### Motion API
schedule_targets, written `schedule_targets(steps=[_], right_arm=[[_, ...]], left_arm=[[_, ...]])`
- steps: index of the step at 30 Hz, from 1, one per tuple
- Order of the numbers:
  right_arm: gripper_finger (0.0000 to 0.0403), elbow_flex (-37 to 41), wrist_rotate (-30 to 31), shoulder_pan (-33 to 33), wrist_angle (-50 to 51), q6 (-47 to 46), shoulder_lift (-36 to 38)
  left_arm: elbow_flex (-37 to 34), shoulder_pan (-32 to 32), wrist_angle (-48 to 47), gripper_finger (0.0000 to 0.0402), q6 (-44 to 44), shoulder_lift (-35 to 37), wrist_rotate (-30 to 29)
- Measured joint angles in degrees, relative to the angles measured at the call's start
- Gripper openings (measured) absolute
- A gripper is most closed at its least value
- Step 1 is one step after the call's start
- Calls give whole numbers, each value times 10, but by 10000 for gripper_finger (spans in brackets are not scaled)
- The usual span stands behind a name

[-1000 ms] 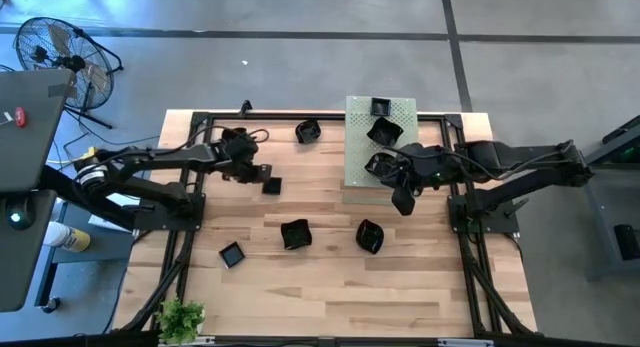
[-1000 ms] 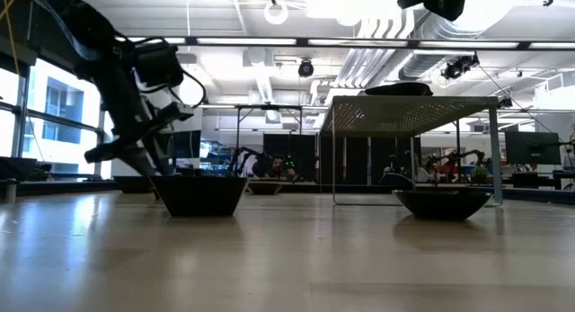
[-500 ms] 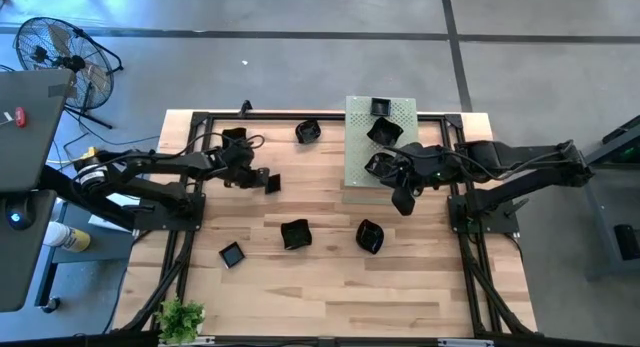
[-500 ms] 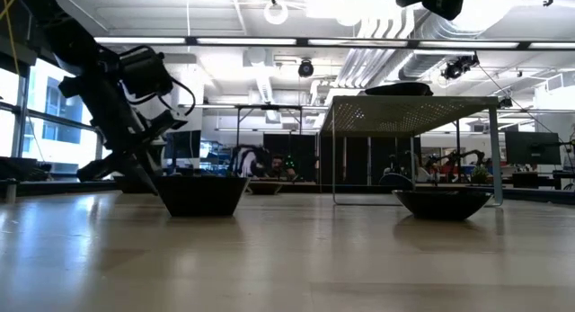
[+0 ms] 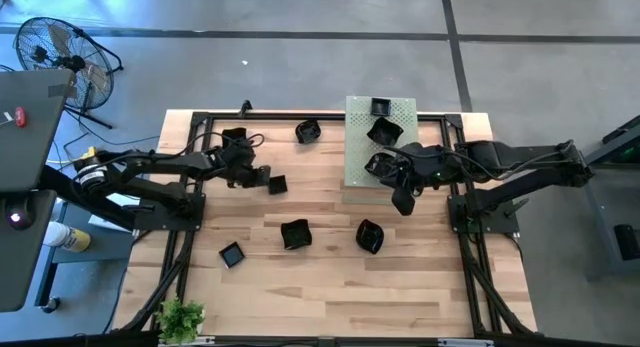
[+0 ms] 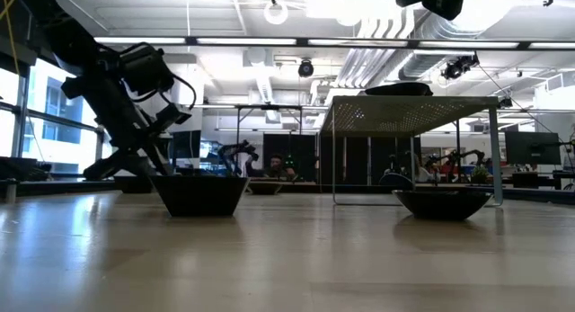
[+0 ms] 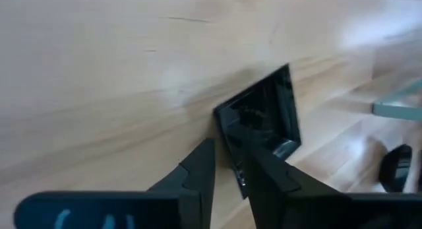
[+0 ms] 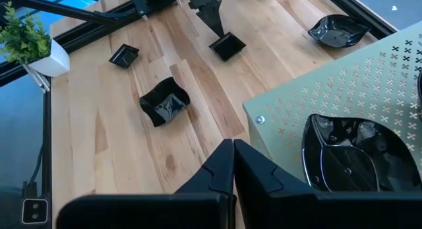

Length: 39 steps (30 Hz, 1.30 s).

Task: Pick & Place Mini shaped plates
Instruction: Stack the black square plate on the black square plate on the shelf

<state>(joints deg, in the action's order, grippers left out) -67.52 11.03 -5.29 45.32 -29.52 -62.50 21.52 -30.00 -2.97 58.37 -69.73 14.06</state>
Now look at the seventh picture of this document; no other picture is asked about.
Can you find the wavy square black plate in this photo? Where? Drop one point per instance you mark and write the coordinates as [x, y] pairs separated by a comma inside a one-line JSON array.
[[395, 168]]

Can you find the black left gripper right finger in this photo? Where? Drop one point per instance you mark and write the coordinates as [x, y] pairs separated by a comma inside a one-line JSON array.
[[296, 209]]

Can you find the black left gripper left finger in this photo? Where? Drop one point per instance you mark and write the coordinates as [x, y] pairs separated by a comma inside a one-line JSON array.
[[148, 209]]

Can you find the small square black plate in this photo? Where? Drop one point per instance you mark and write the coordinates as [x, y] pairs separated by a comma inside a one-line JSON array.
[[263, 107]]

